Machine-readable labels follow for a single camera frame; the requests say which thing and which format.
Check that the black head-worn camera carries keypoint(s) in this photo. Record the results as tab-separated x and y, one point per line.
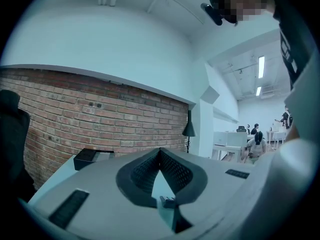
212	14

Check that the person's black shirt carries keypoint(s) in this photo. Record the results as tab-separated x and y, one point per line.
295	21

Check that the black office chair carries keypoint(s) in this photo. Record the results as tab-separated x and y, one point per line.
12	144

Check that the long ceiling light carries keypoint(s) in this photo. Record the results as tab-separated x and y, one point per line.
261	67

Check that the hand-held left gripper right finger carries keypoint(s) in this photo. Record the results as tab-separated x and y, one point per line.
220	184

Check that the person's head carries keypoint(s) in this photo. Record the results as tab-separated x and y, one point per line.
240	1

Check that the short ceiling light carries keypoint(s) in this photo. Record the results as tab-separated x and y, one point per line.
258	91

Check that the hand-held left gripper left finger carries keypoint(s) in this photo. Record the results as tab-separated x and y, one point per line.
100	179

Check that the small white table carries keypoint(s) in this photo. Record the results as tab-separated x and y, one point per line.
275	136

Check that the black desk lamp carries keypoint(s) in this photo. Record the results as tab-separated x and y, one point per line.
189	130

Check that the white desk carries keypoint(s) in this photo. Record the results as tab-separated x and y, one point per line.
230	139

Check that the black box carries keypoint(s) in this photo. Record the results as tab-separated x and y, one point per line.
85	159

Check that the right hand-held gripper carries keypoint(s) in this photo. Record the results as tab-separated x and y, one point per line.
282	179

